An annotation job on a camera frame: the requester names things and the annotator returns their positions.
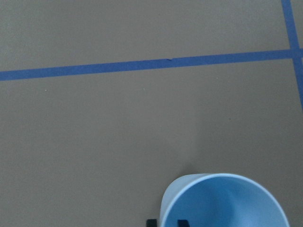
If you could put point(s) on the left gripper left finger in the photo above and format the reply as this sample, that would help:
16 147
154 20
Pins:
151 223

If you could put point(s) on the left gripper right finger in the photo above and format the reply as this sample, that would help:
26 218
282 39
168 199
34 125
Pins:
183 223

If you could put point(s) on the light blue cup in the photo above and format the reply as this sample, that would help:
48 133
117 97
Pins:
220 200

